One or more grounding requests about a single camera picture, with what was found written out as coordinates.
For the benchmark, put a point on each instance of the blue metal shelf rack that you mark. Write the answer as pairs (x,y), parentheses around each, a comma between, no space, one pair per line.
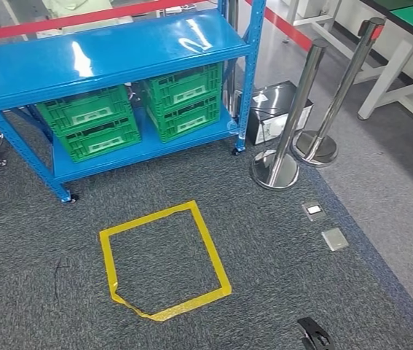
(118,53)

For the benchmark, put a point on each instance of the green plastic crate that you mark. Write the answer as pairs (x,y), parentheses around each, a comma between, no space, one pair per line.
(187,121)
(100,140)
(82,104)
(181,82)

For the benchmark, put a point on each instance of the yellow floor tape square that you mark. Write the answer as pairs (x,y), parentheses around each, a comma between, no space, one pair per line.
(212,251)

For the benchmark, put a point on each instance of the chrome stanchion with round base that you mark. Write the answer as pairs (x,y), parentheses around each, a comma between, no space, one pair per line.
(275,169)

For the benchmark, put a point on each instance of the black flat box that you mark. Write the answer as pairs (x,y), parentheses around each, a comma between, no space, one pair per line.
(275,96)

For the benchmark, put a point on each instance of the metal floor socket plate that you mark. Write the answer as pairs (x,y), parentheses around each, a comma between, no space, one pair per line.
(334,239)
(313,211)

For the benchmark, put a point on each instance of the chrome stanchion with red top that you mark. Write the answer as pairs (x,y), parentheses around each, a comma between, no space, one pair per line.
(315,147)

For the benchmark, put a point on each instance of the red barrier belt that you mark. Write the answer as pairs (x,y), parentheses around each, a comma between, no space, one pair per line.
(82,17)
(286,29)

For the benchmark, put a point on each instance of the person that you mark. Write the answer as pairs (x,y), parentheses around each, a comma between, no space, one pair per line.
(74,5)

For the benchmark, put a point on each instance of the chrome stanchion post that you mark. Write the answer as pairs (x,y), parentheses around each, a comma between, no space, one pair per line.
(233,6)

